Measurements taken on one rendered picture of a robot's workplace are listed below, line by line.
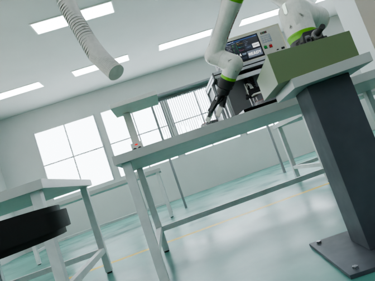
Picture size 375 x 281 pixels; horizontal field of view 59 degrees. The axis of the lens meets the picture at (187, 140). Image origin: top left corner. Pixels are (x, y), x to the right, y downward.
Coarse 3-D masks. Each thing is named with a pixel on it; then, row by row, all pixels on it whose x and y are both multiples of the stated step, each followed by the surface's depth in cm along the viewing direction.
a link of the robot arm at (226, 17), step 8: (224, 0) 173; (224, 8) 175; (232, 8) 174; (240, 8) 176; (224, 16) 176; (232, 16) 176; (216, 24) 182; (224, 24) 178; (232, 24) 180; (216, 32) 182; (224, 32) 181; (216, 40) 183; (224, 40) 183; (208, 48) 188; (216, 48) 185; (224, 48) 187; (208, 56) 188; (216, 56) 186; (216, 64) 188
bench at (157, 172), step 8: (136, 176) 490; (160, 176) 573; (112, 184) 486; (120, 184) 487; (160, 184) 494; (96, 192) 483; (64, 200) 479; (72, 200) 480; (168, 200) 495; (168, 208) 490; (128, 216) 562; (104, 224) 558; (80, 232) 554; (32, 248) 472; (40, 248) 495; (40, 264) 472
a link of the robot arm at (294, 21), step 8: (296, 0) 144; (304, 0) 145; (280, 8) 148; (288, 8) 145; (296, 8) 143; (304, 8) 143; (312, 8) 147; (280, 16) 149; (288, 16) 145; (296, 16) 143; (304, 16) 142; (312, 16) 147; (288, 24) 145; (296, 24) 143; (304, 24) 142; (312, 24) 143; (288, 32) 146; (296, 32) 143; (288, 40) 148
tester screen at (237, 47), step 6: (252, 36) 233; (234, 42) 231; (240, 42) 231; (246, 42) 232; (252, 42) 232; (228, 48) 230; (234, 48) 231; (240, 48) 231; (252, 48) 232; (246, 54) 231
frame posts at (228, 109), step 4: (216, 84) 233; (216, 88) 235; (228, 96) 222; (228, 100) 222; (228, 104) 221; (224, 108) 231; (228, 108) 221; (232, 108) 221; (228, 112) 232; (232, 112) 221; (228, 116) 230; (232, 116) 220
